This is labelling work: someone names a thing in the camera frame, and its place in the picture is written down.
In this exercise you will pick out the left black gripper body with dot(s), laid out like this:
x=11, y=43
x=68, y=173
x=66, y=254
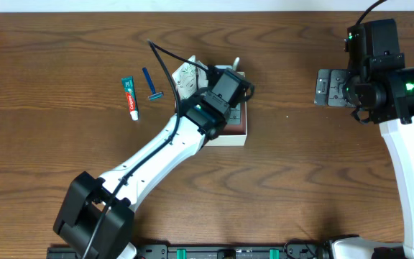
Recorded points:
x=246, y=88

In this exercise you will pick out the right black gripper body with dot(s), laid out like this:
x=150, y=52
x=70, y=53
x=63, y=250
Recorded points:
x=331, y=88

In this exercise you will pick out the green white toothbrush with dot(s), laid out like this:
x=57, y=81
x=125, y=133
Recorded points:
x=235, y=64

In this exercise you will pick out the white Pantene tube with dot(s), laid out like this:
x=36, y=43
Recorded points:
x=188, y=79

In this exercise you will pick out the blue disposable razor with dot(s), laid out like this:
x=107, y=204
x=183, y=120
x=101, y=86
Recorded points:
x=154, y=94

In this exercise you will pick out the Colgate toothpaste tube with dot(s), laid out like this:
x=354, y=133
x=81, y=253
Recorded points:
x=128, y=85

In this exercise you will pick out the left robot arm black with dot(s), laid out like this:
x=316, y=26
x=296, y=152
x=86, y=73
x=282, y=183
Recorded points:
x=97, y=214

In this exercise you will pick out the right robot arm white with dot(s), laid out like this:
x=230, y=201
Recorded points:
x=396, y=125

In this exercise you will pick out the white box pink interior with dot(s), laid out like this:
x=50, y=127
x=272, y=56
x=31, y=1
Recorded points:
x=235, y=132

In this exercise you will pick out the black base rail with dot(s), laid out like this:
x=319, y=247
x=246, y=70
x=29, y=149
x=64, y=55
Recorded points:
x=294, y=249

